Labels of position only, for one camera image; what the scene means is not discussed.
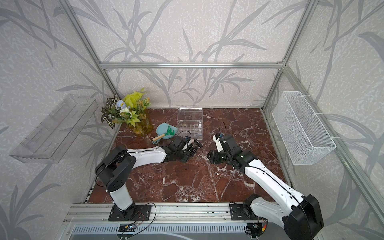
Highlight black lipstick tube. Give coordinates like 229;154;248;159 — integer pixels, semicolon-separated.
193;139;203;149
190;147;198;157

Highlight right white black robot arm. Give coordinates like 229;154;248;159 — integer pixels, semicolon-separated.
207;133;324;240

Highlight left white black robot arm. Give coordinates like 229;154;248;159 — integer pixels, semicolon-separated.
95;136;203;221

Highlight clear acrylic lipstick organizer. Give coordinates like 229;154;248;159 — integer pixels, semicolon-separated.
177;107;203;141

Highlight green toy rake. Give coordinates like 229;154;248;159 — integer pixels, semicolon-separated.
166;125;177;137

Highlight artificial flowers in yellow vase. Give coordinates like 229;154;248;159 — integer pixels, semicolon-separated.
101;88;153;136

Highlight right electronics board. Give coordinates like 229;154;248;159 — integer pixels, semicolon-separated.
244;223;268;240

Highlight electronics board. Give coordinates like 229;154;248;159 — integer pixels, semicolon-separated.
118;225;138;233
244;223;268;240

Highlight left electronics board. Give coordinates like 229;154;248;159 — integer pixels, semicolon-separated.
118;225;138;233

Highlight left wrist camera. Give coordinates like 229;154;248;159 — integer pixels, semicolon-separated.
183;136;191;149

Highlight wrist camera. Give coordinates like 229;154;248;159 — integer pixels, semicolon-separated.
213;133;224;152
183;136;191;149

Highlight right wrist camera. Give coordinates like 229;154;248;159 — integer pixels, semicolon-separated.
213;133;224;152

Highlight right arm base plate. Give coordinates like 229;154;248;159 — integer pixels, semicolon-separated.
229;194;268;221

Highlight white wire mesh basket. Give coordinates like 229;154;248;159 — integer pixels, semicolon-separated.
272;91;337;166

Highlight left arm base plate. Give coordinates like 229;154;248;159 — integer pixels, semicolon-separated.
108;204;152;222

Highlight aluminium front rail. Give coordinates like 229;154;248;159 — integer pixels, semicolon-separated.
62;201;316;225

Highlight clear plastic wall shelf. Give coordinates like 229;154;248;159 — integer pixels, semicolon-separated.
10;94;98;164

